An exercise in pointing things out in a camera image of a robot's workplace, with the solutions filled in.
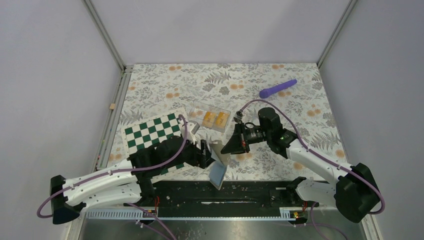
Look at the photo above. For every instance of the green white chessboard mat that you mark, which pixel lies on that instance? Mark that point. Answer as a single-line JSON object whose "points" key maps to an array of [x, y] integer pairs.
{"points": [[154, 130]]}

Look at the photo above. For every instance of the grey card holder wallet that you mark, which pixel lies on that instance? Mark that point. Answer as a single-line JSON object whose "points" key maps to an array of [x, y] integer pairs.
{"points": [[219, 167]]}

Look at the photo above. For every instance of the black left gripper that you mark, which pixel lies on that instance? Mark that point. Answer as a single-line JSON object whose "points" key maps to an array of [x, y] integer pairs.
{"points": [[198, 159]]}

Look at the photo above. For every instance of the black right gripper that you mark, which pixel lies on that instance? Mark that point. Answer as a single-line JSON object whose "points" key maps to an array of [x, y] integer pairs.
{"points": [[239, 142]]}

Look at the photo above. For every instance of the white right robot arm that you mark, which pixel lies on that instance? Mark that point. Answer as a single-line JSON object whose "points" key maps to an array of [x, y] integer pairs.
{"points": [[351, 189]]}

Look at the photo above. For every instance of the floral patterned table mat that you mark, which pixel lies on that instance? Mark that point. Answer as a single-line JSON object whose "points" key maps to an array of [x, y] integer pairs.
{"points": [[154, 89]]}

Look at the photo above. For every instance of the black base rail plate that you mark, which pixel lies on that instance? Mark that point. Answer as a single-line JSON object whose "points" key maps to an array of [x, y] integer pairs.
{"points": [[237, 200]]}

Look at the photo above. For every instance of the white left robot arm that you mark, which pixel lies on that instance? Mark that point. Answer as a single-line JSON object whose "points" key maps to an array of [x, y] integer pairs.
{"points": [[130, 181]]}

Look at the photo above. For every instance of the gold VIP card stack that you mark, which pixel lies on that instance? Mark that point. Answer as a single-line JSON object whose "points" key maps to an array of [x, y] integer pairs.
{"points": [[221, 120]]}

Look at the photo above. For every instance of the purple cylindrical tool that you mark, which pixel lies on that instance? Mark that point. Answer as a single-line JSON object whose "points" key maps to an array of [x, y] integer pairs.
{"points": [[267, 92]]}

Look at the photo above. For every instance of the clear acrylic card box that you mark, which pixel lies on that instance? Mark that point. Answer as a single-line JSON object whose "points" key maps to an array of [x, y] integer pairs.
{"points": [[198, 110]]}

